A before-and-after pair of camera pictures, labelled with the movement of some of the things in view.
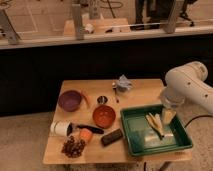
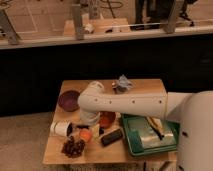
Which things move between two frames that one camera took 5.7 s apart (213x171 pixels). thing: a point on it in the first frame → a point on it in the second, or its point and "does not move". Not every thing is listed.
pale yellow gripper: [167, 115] → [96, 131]
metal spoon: [114, 88] does not move
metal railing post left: [7, 29] does not move
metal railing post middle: [78, 22] does not move
